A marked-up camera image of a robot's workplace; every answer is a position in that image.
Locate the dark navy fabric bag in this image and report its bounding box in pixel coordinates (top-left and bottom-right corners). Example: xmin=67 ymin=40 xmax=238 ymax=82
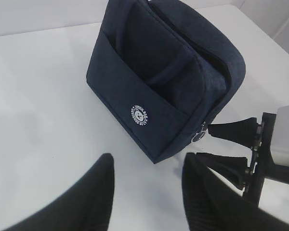
xmin=86 ymin=0 xmax=246 ymax=163

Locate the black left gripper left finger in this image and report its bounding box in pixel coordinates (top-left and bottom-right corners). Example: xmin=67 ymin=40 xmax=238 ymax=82
xmin=6 ymin=153 xmax=115 ymax=231

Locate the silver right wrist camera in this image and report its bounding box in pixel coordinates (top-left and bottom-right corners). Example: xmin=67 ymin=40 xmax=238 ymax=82
xmin=270 ymin=106 xmax=289 ymax=167

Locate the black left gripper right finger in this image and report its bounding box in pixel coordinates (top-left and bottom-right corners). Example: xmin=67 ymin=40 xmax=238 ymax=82
xmin=182 ymin=153 xmax=289 ymax=231

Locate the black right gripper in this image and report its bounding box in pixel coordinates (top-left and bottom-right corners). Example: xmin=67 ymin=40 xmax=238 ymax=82
xmin=196 ymin=113 xmax=289 ymax=206

